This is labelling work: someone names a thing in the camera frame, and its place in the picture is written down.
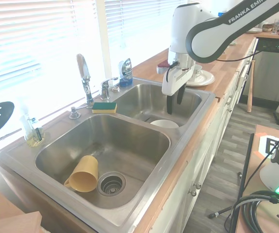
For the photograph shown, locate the stainless steel double sink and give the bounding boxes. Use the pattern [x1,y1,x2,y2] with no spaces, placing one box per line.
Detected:
[0,77,217,229]

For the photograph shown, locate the white base cabinets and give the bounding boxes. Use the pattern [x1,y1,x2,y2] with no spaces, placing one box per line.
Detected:
[139,38,258,233]

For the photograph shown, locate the white patterned teacup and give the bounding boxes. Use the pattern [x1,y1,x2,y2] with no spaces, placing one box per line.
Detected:
[190,64,204,82]

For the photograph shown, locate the chrome sink faucet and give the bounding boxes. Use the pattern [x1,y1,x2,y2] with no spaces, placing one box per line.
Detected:
[76,53,94,109]

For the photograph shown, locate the clear drinking glass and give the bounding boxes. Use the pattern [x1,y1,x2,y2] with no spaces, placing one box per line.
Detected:
[271,18,279,35]

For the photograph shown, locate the chrome faucet lever handle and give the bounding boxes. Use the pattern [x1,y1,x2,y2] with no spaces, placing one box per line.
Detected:
[99,77,119,100]

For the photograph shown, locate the red grey wrist camera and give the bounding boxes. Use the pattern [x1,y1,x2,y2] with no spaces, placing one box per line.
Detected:
[157,61,171,74]

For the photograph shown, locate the blue dish soap bottle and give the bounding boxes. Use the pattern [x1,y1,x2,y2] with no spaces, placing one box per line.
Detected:
[119,57,134,88]

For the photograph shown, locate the yellow plastic mug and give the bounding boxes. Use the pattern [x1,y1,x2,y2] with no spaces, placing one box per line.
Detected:
[63,155,99,193]

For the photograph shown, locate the light wooden board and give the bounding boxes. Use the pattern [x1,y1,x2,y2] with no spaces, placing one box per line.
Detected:
[0,178,43,233]

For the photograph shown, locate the white dinner plate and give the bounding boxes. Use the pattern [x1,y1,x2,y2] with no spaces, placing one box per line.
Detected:
[186,70,215,87]

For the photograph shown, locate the black stand pole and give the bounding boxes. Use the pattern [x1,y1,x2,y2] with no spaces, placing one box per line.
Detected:
[231,133,255,233]

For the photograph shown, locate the chrome sink soap pump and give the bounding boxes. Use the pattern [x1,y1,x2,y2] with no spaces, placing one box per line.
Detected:
[69,106,81,120]

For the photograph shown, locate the white bowl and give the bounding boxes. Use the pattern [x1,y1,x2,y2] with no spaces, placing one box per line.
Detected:
[150,119,180,129]

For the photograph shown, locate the metal drain strainer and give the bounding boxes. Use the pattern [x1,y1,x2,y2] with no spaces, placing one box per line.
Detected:
[97,171,127,196]

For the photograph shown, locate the yellow green sponge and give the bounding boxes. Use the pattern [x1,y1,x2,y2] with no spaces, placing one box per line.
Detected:
[92,102,118,114]

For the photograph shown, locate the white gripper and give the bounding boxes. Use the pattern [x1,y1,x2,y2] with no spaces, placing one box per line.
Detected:
[161,62,196,115]

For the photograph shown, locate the clear hand soap dispenser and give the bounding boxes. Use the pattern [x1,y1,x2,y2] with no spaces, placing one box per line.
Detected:
[18,98,46,148]

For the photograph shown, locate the stainless steel dishwasher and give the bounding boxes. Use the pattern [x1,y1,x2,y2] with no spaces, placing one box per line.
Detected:
[241,37,279,103]

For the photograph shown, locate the wide white window blind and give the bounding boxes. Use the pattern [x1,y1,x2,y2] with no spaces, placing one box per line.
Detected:
[0,0,80,148]

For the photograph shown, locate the coiled grey cable bundle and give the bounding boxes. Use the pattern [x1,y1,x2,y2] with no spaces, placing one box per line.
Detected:
[224,190,279,233]

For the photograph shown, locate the black white fiducial tag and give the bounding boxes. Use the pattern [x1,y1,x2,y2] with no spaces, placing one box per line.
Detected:
[258,135,279,156]

